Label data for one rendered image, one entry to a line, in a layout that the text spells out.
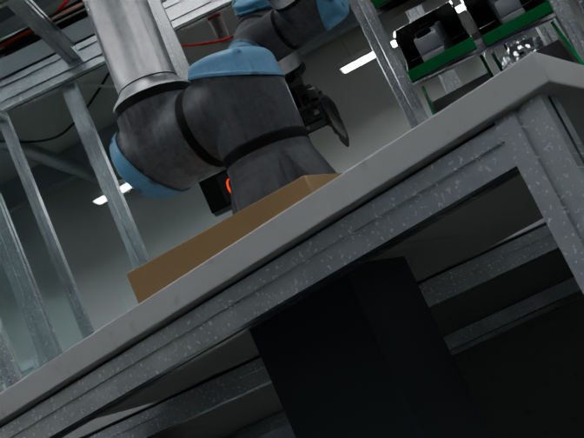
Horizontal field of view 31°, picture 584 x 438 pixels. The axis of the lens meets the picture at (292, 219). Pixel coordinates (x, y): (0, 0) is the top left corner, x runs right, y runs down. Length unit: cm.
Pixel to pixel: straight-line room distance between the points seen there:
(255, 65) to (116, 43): 22
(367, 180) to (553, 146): 17
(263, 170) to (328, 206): 34
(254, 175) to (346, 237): 33
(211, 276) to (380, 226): 19
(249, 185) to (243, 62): 16
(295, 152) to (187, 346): 32
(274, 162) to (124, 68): 28
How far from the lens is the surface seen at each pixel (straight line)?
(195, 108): 135
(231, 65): 133
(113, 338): 113
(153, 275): 125
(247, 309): 104
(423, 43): 193
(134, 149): 141
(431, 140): 90
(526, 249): 168
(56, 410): 125
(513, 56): 280
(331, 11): 164
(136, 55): 144
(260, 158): 129
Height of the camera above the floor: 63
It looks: 13 degrees up
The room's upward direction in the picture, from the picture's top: 25 degrees counter-clockwise
